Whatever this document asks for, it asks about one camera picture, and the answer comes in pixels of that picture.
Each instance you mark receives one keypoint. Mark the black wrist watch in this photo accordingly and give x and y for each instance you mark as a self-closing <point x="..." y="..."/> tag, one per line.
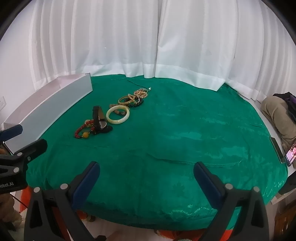
<point x="97" y="118"/>

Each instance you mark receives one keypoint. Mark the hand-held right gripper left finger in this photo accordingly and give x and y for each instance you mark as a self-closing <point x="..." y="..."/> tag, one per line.
<point x="86" y="185"/>

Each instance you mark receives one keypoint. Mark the orange patterned cloth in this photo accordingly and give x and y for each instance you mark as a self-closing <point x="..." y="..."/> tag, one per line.
<point x="25" y="197"/>

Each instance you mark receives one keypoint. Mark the white curtain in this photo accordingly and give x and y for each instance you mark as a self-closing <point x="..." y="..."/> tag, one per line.
<point x="92" y="34"/>
<point x="196" y="34"/>

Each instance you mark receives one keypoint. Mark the dark purple bag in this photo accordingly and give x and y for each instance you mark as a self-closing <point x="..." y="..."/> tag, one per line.
<point x="288" y="98"/>

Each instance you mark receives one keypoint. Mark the green velvet cloth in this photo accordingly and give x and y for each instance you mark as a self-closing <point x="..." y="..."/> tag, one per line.
<point x="173" y="139"/>

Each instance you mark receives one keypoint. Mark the pale jade bangle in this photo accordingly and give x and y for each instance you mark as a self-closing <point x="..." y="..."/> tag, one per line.
<point x="120" y="120"/>

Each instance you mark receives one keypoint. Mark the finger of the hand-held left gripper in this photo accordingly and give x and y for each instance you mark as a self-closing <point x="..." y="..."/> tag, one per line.
<point x="34" y="147"/>
<point x="13" y="133"/>

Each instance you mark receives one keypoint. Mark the white wall socket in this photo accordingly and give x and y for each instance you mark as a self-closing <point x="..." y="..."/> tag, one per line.
<point x="2" y="103"/>

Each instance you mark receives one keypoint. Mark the smartphone with lit screen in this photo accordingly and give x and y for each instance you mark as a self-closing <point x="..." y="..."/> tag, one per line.
<point x="291" y="156"/>

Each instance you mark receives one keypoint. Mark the long white box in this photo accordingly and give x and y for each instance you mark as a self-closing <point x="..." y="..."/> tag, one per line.
<point x="46" y="111"/>

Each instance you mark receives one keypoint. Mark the wooden furniture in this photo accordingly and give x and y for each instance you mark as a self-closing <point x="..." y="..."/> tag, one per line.
<point x="285" y="220"/>

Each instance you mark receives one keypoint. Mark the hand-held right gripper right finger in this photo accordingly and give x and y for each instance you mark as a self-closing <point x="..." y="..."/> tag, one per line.
<point x="207" y="183"/>

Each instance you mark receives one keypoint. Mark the cream fuzzy cloth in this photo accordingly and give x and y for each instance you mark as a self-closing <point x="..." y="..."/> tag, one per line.
<point x="16" y="220"/>

